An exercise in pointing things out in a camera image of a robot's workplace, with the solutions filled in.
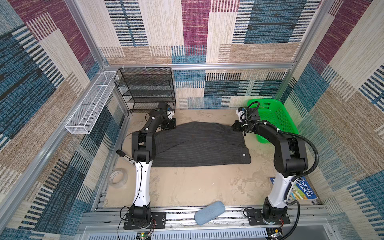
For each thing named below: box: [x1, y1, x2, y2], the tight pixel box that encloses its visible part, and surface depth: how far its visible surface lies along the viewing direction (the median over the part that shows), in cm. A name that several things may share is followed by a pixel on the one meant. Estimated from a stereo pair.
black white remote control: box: [116, 149, 126, 157], surface depth 93 cm
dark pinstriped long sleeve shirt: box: [155, 121, 252, 168], surface depth 99 cm
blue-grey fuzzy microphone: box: [194, 200, 226, 226], surface depth 75 cm
